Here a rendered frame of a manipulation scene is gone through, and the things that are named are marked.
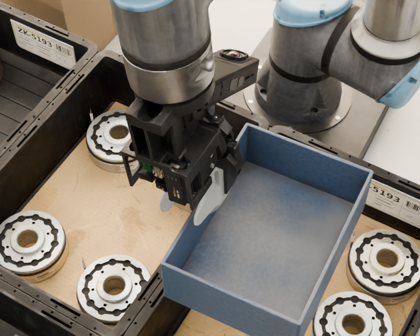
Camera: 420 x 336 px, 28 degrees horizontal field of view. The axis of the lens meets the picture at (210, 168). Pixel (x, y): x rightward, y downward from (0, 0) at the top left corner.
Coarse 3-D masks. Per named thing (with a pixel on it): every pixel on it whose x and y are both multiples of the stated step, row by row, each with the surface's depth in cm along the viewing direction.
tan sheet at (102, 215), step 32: (64, 192) 125; (96, 192) 125; (128, 192) 125; (160, 192) 125; (64, 224) 122; (96, 224) 122; (128, 224) 122; (160, 224) 122; (96, 256) 119; (160, 256) 118; (64, 288) 116
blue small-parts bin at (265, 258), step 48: (240, 144) 92; (288, 144) 91; (240, 192) 95; (288, 192) 95; (336, 192) 94; (192, 240) 89; (240, 240) 91; (288, 240) 91; (336, 240) 91; (192, 288) 83; (240, 288) 88; (288, 288) 88
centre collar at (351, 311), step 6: (342, 312) 109; (348, 312) 109; (354, 312) 109; (360, 312) 109; (336, 318) 108; (342, 318) 108; (360, 318) 109; (366, 318) 108; (336, 324) 108; (342, 324) 108; (366, 324) 108; (336, 330) 108; (342, 330) 107; (366, 330) 107
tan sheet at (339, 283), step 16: (368, 224) 121; (416, 240) 119; (336, 272) 116; (336, 288) 115; (352, 288) 115; (320, 304) 114; (400, 304) 113; (192, 320) 112; (208, 320) 112; (400, 320) 112
